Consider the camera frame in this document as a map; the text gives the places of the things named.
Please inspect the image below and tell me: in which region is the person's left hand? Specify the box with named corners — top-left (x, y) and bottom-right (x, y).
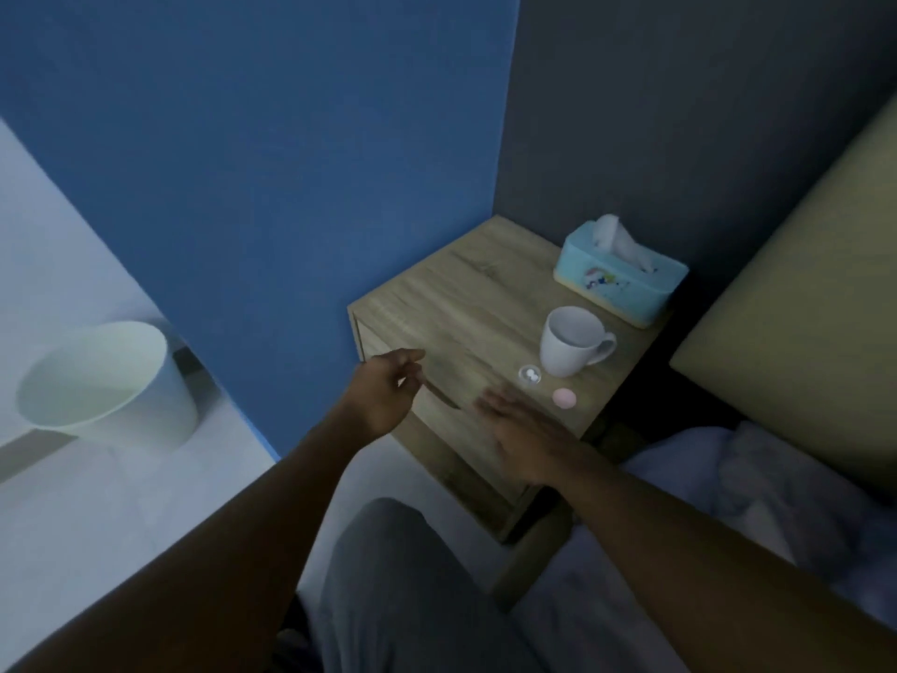
top-left (341, 348), bottom-right (427, 440)

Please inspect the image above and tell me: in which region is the person's right hand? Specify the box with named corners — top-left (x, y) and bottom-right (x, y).
top-left (475, 392), bottom-right (602, 490)

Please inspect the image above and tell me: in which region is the person's left forearm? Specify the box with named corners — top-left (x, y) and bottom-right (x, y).
top-left (7, 404), bottom-right (372, 673)

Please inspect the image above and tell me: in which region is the person's right forearm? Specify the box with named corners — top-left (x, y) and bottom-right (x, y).
top-left (557, 451), bottom-right (897, 673)

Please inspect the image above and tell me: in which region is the wooden nightstand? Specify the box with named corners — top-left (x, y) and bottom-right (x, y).
top-left (348, 215), bottom-right (674, 544)

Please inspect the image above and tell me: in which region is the white mug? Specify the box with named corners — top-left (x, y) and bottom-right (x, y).
top-left (539, 306), bottom-right (618, 379)

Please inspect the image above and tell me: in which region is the light blue tissue box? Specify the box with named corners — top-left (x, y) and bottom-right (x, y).
top-left (554, 220), bottom-right (690, 329)

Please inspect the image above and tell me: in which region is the person's grey trouser leg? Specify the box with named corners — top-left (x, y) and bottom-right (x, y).
top-left (277, 499), bottom-right (548, 673)

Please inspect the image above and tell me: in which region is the white tissue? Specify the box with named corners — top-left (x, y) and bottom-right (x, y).
top-left (593, 214), bottom-right (658, 274)

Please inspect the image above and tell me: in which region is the white bed sheet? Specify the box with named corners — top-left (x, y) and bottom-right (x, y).
top-left (512, 422), bottom-right (897, 673)

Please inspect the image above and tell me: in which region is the white waste bin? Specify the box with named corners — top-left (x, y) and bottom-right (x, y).
top-left (16, 321), bottom-right (200, 455)

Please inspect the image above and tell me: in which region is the beige padded headboard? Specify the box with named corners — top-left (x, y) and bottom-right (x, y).
top-left (669, 98), bottom-right (897, 498)

